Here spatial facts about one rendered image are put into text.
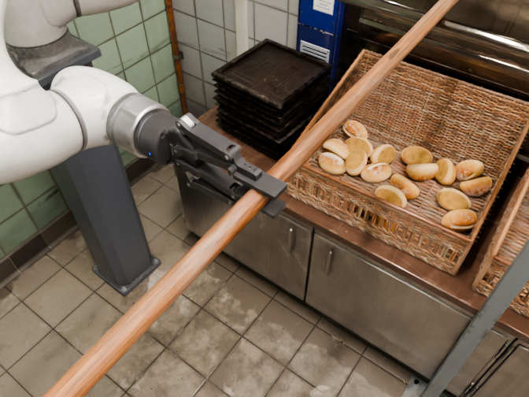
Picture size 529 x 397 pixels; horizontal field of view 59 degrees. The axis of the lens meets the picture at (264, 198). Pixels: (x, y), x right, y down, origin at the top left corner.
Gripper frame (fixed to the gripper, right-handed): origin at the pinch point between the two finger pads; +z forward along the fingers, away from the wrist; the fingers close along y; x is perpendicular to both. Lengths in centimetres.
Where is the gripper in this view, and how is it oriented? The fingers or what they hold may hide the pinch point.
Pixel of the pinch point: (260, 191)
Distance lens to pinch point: 63.8
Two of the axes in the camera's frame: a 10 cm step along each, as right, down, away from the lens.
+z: 8.1, 4.4, -3.9
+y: 0.0, 6.7, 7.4
